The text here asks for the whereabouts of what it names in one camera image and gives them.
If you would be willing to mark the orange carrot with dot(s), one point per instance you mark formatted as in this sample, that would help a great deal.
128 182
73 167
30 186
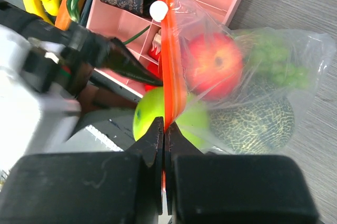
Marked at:
63 19

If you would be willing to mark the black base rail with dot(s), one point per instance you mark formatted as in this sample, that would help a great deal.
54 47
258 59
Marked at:
108 109

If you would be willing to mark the red rolled sock upper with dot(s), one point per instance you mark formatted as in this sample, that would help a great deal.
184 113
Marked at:
155 50

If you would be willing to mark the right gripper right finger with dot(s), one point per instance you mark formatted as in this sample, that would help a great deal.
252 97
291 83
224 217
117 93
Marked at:
213 188

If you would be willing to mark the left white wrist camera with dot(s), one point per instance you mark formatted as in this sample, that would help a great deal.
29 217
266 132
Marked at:
37 112

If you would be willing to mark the red pepper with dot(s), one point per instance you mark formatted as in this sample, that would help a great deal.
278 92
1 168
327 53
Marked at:
213 65

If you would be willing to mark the clear zip top bag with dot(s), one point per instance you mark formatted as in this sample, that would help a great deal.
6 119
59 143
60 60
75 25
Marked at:
240 91

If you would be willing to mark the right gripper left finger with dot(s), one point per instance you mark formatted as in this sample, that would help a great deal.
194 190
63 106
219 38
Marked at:
88 187

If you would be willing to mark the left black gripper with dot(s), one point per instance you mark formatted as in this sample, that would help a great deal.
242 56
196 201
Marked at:
78 50

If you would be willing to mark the green apple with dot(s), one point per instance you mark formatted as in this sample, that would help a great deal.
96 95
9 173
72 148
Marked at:
147 113

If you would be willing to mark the yellow banana upper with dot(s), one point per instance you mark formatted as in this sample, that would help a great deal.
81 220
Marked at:
46 9

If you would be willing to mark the green grape bunch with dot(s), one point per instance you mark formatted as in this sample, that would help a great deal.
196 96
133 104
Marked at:
267 54

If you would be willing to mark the pink divided organizer tray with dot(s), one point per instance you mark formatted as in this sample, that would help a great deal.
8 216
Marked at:
111 21

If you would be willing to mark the green netted melon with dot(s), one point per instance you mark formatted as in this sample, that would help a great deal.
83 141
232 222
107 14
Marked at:
263 123

